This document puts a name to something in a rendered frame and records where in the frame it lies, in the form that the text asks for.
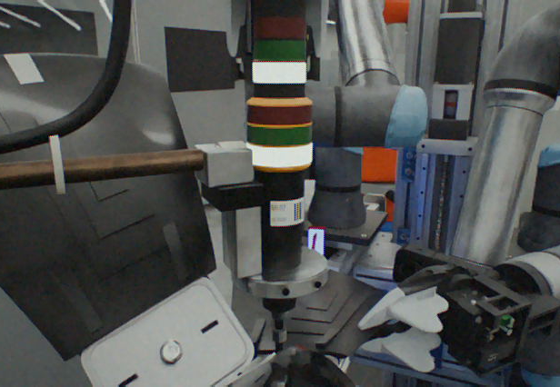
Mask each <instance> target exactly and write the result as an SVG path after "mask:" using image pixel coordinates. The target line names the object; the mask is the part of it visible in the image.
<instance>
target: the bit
mask: <svg viewBox="0 0 560 387"><path fill-rule="evenodd" d="M273 341H274V342H275V353H277V352H279V351H281V350H283V349H284V342H285V341H286V327H285V326H284V320H282V321H275V326H274V327H273Z"/></svg>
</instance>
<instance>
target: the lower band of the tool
mask: <svg viewBox="0 0 560 387"><path fill-rule="evenodd" d="M247 104H250V105H259V106H301V105H310V104H312V102H311V101H310V100H309V99H307V98H299V99H261V98H254V97H253V98H252V99H250V100H249V101H247ZM247 124H249V125H252V126H260V127H300V126H307V125H310V124H312V123H310V124H298V125H262V124H250V123H247ZM247 143H248V142H247ZM311 143H312V142H311ZM311 143H309V144H311ZM248 144H250V143H248ZM309 144H301V145H291V146H268V145H259V144H250V145H252V146H257V147H265V148H295V147H302V146H307V145H309ZM310 164H311V162H309V163H307V164H300V165H292V166H267V165H260V164H254V169H256V170H260V171H267V172H293V171H299V170H303V169H305V168H307V167H308V166H309V165H310Z"/></svg>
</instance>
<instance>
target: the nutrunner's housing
mask: <svg viewBox="0 0 560 387"><path fill-rule="evenodd" d="M254 177H255V179H256V180H257V181H258V182H260V183H262V184H264V197H265V205H264V206H263V207H261V234H262V267H264V268H266V269H270V270H289V269H293V268H295V267H297V266H298V265H300V264H301V262H302V232H303V230H304V228H305V169H303V170H299V171H293V172H267V171H260V170H256V169H254ZM262 299H263V301H262V304H263V306H264V307H265V308H266V309H267V310H269V312H272V313H287V312H289V310H291V309H293V308H295V306H296V297H292V298H266V297H262Z"/></svg>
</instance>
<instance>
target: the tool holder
mask: <svg viewBox="0 0 560 387"><path fill-rule="evenodd" d="M214 145H215V144H199V145H195V146H194V149H197V148H202V155H203V159H204V166H203V170H202V171H195V177H196V178H197V179H198V180H200V181H201V196H202V198H204V199H205V200H206V201H207V202H208V203H210V204H211V205H212V206H213V207H214V208H215V209H216V210H217V211H218V212H220V213H221V228H222V255H223V263H224V264H225V266H226V267H227V268H228V269H229V270H230V275H231V281H232V283H234V284H235V285H236V286H237V287H238V288H239V289H241V290H243V291H244V292H246V293H250V294H253V295H256V296H261V297H266V298H292V297H298V296H302V295H306V294H309V293H312V292H314V291H316V290H318V289H319V288H321V287H322V286H323V285H324V284H325V282H326V280H327V260H326V258H325V257H324V256H323V255H322V254H320V253H319V252H317V251H315V250H313V249H310V248H307V247H304V246H302V262H301V264H300V265H298V266H297V267H295V268H293V269H289V270H270V269H266V268H264V267H262V234H261V207H263V206H264V205H265V197H264V184H262V183H260V182H258V181H257V180H256V179H254V152H253V149H251V148H249V147H238V148H226V149H221V148H215V147H214Z"/></svg>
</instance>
